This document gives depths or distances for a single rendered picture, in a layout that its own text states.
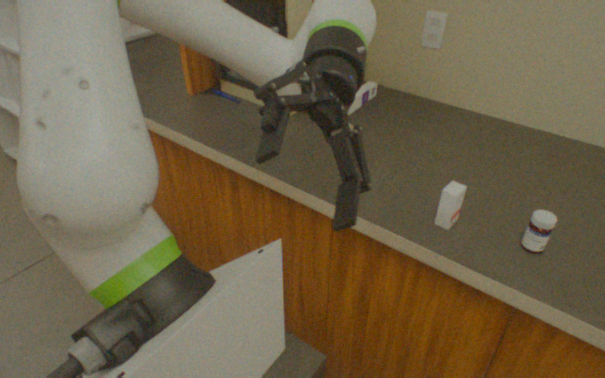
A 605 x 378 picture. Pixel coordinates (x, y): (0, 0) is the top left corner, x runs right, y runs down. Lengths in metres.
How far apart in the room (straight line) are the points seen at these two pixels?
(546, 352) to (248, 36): 0.85
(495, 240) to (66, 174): 0.86
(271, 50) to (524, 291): 0.65
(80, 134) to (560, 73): 1.32
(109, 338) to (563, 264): 0.85
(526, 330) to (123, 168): 0.86
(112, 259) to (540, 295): 0.75
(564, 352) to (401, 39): 1.08
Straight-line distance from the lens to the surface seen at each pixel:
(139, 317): 0.60
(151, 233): 0.60
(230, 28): 0.76
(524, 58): 1.53
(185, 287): 0.60
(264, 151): 0.45
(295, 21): 1.36
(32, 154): 0.46
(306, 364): 0.77
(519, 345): 1.10
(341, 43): 0.63
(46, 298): 2.37
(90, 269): 0.61
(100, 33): 0.51
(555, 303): 0.97
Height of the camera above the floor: 1.60
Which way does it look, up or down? 37 degrees down
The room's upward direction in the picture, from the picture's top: straight up
